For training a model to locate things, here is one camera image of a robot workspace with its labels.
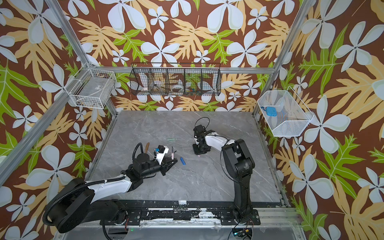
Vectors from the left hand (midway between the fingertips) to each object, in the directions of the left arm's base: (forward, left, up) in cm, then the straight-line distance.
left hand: (175, 158), depth 80 cm
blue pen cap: (+5, -3, -13) cm, 14 cm away
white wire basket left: (+35, +49, +19) cm, 63 cm away
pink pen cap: (+8, -13, -12) cm, 20 cm away
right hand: (+12, -12, -14) cm, 22 cm away
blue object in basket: (+24, -55, +13) cm, 61 cm away
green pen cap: (+22, +6, -14) cm, 26 cm away
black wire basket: (+48, +2, +18) cm, 52 cm away
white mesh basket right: (+16, -62, +17) cm, 66 cm away
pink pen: (0, +1, +5) cm, 5 cm away
